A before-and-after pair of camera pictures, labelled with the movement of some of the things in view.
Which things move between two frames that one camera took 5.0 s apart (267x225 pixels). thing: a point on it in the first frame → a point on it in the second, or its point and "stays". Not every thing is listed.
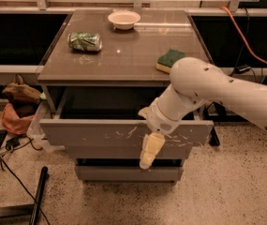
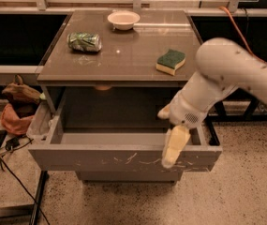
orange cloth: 13,122 stays
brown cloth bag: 23,97 stays
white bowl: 124,20 stays
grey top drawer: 110,118 → 50,150
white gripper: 158,120 → 183,112
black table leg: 18,215 stays
